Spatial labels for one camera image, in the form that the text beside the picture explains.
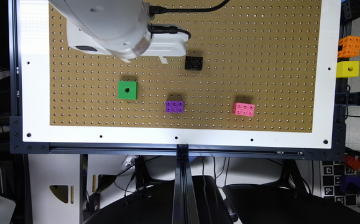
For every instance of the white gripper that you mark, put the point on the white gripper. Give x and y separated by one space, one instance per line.
162 45

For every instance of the green block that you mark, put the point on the green block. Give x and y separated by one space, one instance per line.
127 90

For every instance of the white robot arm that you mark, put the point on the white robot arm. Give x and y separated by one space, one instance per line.
123 29

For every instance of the black block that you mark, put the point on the black block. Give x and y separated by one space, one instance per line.
193 63

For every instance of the purple block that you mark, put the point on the purple block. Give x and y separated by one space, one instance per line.
174 106

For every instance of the pink block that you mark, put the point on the pink block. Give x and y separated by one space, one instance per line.
243 109

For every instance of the yellow block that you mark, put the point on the yellow block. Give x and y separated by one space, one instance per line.
347 69

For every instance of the orange block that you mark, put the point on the orange block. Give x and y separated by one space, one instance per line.
350 46

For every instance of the black block off board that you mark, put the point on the black block off board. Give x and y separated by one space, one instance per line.
350 10

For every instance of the red block in pile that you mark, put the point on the red block in pile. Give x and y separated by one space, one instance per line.
352 162

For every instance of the dark blue block in pile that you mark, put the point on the dark blue block in pile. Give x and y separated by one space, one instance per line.
350 184

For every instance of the brown pegboard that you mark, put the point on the brown pegboard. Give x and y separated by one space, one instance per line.
260 52

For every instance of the black chair left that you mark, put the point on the black chair left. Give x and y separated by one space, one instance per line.
156 206

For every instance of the black chair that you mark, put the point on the black chair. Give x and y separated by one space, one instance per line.
267 204
156 206

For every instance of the white cabinet panel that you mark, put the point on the white cabinet panel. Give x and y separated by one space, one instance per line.
55 188

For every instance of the black centre support beam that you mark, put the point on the black centre support beam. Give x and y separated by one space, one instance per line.
185 209

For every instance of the black chair right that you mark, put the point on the black chair right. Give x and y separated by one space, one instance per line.
267 204

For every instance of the fiducial marker sheet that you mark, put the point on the fiducial marker sheet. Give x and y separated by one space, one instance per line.
330 176

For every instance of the white board frame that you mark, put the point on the white board frame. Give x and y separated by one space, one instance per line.
31 21

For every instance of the black aluminium table frame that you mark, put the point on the black aluminium table frame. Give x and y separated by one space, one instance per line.
17 146

